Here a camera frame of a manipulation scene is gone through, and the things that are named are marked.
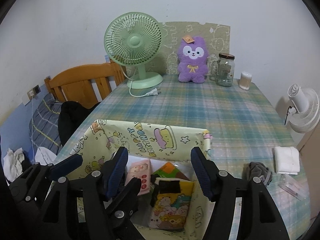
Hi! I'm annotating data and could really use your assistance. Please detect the pink pouch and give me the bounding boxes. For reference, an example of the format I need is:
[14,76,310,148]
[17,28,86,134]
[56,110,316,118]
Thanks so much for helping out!
[125,159,151,196]

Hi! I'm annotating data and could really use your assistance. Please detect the grey and white sock bundle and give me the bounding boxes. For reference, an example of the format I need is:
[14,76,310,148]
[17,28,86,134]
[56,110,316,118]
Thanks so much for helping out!
[245,161,272,186]

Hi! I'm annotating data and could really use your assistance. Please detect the white crumpled clothes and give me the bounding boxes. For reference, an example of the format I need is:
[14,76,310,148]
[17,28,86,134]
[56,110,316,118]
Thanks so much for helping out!
[3,147,56,183]

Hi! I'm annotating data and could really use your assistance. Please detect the clear plastic pen case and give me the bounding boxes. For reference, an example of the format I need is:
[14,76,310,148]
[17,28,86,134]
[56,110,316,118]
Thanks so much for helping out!
[279,174,306,200]

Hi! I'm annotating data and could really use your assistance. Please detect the blue plaid pillow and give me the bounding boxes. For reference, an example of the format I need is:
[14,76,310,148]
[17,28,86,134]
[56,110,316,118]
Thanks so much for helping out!
[29,93,62,155]

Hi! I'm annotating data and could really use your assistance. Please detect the cartoon animal tissue pack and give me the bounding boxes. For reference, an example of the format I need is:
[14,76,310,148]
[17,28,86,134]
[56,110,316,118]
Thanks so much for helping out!
[148,177,194,231]

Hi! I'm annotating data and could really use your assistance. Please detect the orange green packet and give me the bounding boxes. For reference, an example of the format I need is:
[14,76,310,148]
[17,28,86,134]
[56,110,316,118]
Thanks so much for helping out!
[151,162,189,180]

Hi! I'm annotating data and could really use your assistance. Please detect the folded white towel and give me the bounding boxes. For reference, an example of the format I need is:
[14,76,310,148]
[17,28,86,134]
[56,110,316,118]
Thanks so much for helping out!
[274,146,300,175]

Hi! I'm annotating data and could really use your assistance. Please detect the plaid tablecloth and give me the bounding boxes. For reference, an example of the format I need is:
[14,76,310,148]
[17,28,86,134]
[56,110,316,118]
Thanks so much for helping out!
[53,74,312,240]

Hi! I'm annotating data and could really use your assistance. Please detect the black chair back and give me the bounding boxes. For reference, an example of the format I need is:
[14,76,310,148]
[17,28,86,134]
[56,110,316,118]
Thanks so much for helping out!
[57,101,100,146]

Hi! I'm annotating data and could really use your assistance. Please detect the white standing fan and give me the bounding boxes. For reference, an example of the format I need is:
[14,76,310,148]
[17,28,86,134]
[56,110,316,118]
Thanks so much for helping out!
[287,84,319,134]

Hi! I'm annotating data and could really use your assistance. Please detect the cotton swab container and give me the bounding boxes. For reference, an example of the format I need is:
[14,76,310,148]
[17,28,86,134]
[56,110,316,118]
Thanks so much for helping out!
[239,72,252,90]

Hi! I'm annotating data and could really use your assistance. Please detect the glass mason jar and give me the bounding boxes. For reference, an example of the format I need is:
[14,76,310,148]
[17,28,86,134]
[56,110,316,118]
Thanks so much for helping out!
[213,53,235,87]

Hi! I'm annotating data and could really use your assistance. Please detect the green desk fan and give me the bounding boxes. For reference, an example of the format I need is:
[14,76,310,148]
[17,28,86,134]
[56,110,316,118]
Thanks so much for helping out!
[104,12,163,98]

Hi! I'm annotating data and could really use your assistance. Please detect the purple plush toy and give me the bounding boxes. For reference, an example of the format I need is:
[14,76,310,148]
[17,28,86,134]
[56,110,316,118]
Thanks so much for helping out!
[177,36,209,83]

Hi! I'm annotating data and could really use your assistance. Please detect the beige patterned board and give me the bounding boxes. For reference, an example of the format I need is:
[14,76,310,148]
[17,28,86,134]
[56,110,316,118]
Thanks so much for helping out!
[145,22,231,75]

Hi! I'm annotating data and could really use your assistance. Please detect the wall power outlet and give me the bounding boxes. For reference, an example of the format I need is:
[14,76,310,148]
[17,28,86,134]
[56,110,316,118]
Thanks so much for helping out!
[27,85,41,100]

